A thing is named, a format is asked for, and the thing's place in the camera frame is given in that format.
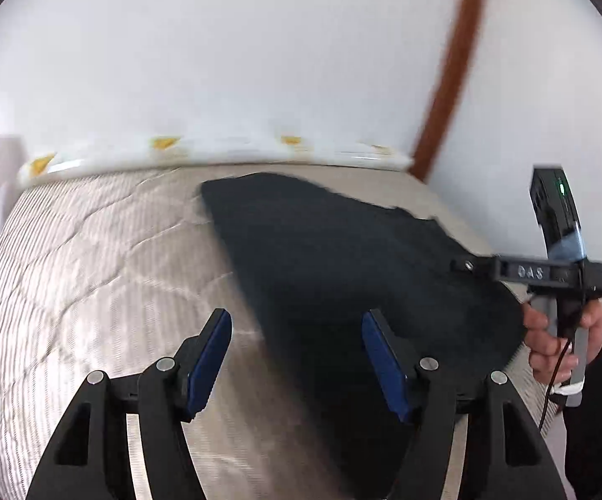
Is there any dark gripper cable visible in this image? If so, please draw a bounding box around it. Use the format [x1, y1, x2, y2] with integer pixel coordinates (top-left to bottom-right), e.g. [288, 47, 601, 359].
[537, 337, 574, 434]

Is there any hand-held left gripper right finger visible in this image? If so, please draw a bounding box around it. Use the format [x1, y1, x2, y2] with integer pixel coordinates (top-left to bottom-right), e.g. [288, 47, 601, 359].
[362, 309, 567, 500]

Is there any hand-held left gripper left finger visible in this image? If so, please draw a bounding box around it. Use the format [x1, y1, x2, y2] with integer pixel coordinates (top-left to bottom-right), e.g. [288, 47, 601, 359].
[29, 308, 233, 500]

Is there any person's right hand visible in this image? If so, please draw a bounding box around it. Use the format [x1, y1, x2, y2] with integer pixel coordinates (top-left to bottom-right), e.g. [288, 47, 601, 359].
[522, 299, 602, 387]

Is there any black t-shirt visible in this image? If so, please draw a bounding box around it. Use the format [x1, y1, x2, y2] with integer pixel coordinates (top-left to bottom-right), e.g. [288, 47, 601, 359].
[200, 171, 526, 500]

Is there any white rolled mat yellow print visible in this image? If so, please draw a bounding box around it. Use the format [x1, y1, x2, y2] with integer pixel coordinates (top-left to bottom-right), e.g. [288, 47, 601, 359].
[17, 132, 414, 192]

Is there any brown wooden door frame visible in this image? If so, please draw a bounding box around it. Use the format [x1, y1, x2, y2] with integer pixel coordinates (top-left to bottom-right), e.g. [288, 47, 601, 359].
[408, 0, 491, 180]

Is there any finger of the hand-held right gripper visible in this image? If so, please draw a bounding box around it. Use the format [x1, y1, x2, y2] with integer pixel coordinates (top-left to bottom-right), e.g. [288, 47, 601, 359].
[449, 254, 500, 278]

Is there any striped grey mattress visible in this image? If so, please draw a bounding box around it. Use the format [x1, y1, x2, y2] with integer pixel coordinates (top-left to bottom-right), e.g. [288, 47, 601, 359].
[0, 164, 567, 500]

